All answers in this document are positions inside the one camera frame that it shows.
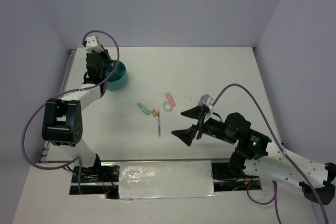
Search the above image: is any aluminium rail left edge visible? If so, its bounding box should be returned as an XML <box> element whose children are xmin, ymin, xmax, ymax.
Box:
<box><xmin>39</xmin><ymin>48</ymin><xmax>77</xmax><ymax>163</ymax></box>

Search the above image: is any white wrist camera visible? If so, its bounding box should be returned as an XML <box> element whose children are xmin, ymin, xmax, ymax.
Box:
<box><xmin>198</xmin><ymin>94</ymin><xmax>213</xmax><ymax>115</ymax></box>
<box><xmin>84</xmin><ymin>36</ymin><xmax>104</xmax><ymax>54</ymax></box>

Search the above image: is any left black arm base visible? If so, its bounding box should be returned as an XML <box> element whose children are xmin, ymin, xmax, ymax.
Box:
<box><xmin>69</xmin><ymin>165</ymin><xmax>120</xmax><ymax>199</ymax></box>

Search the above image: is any clear tape roll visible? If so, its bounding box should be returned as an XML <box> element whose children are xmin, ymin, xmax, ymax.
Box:
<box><xmin>162</xmin><ymin>101</ymin><xmax>173</xmax><ymax>112</ymax></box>

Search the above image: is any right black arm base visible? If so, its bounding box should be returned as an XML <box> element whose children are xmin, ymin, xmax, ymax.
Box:
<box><xmin>211</xmin><ymin>162</ymin><xmax>261</xmax><ymax>192</ymax></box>

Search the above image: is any silver white pen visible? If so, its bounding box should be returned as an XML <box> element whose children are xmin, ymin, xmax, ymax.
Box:
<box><xmin>157</xmin><ymin>110</ymin><xmax>161</xmax><ymax>138</ymax></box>

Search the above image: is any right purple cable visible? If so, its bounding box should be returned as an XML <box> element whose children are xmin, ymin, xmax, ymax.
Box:
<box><xmin>214</xmin><ymin>83</ymin><xmax>330</xmax><ymax>224</ymax></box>

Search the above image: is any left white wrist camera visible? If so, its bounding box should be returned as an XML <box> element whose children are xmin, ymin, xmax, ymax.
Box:
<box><xmin>84</xmin><ymin>36</ymin><xmax>104</xmax><ymax>54</ymax></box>

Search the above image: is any yellow binder clip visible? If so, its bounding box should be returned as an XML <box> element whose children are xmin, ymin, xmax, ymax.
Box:
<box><xmin>151</xmin><ymin>109</ymin><xmax>158</xmax><ymax>116</ymax></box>

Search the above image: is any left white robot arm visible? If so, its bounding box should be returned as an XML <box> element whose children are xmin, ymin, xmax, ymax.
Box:
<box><xmin>41</xmin><ymin>46</ymin><xmax>112</xmax><ymax>182</ymax></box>

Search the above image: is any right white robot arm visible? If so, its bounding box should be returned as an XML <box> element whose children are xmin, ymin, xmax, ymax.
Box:
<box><xmin>171</xmin><ymin>105</ymin><xmax>335</xmax><ymax>205</ymax></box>

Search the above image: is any green highlighter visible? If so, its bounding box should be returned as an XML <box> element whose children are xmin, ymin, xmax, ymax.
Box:
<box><xmin>137</xmin><ymin>102</ymin><xmax>151</xmax><ymax>115</ymax></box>

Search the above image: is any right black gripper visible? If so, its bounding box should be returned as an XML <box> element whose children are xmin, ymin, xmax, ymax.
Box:
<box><xmin>170</xmin><ymin>104</ymin><xmax>236</xmax><ymax>145</ymax></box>

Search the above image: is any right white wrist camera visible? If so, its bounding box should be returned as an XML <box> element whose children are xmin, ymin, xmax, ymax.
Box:
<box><xmin>198</xmin><ymin>94</ymin><xmax>213</xmax><ymax>115</ymax></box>

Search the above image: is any silver foil sheet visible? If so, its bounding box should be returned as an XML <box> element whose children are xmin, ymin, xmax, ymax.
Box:
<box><xmin>119</xmin><ymin>161</ymin><xmax>216</xmax><ymax>199</ymax></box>

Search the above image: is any teal round divided organizer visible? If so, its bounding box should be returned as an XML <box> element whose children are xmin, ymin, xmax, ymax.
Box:
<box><xmin>106</xmin><ymin>60</ymin><xmax>128</xmax><ymax>91</ymax></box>

